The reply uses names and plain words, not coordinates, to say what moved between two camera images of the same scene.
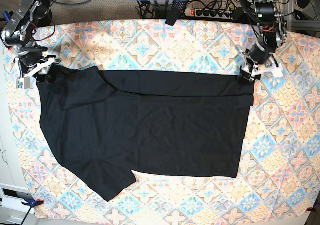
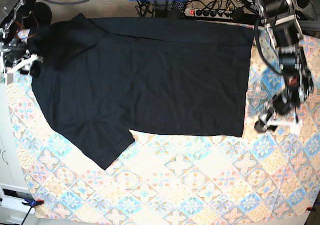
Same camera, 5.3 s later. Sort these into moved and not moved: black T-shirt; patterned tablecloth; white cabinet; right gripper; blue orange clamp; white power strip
Moved: right gripper; black T-shirt
Not moved: white cabinet; white power strip; patterned tablecloth; blue orange clamp
